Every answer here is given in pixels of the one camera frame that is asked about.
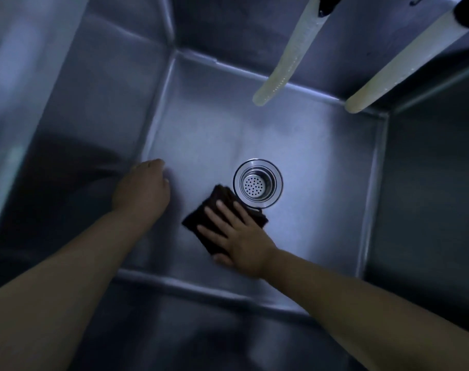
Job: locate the person's right hand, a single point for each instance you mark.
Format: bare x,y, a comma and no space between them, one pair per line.
246,243

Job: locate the person's left hand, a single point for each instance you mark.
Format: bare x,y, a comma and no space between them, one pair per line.
141,191

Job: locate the stainless steel sink basin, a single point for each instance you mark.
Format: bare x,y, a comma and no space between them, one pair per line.
315,158

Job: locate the dark brown scrubbing cloth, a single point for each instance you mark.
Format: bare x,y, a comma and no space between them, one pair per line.
219,195

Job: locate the person's right forearm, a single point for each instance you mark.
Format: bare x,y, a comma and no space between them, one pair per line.
373,316

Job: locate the person's left fingers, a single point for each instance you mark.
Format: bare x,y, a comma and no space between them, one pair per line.
159,171

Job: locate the person's right thumb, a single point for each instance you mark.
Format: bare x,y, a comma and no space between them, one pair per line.
223,259

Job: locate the round metal drain strainer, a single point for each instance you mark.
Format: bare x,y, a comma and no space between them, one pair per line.
258,183

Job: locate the person's right little finger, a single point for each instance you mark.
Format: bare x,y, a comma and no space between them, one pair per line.
243,214

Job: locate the person's right middle finger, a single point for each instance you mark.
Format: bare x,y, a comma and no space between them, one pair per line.
218,220

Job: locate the person's left forearm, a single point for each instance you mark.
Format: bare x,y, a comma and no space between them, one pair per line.
53,289

